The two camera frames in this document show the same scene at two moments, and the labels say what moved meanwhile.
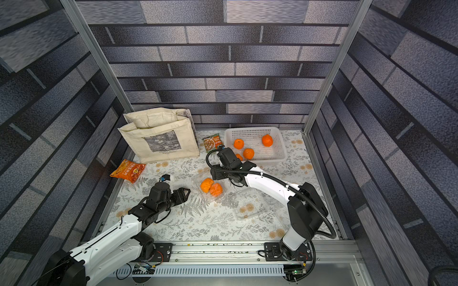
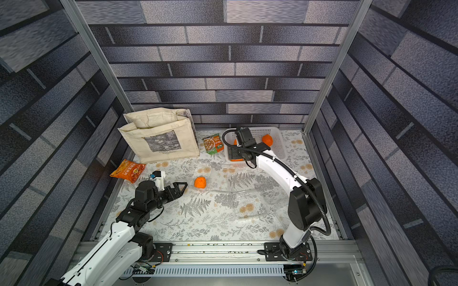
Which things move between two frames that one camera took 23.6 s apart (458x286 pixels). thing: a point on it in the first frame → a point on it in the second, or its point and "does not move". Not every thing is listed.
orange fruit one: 267,140 does not move
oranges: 249,202 does not move
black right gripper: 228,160 → 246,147
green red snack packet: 212,142 does not move
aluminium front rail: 322,252 does not move
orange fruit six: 216,189 → 200,182
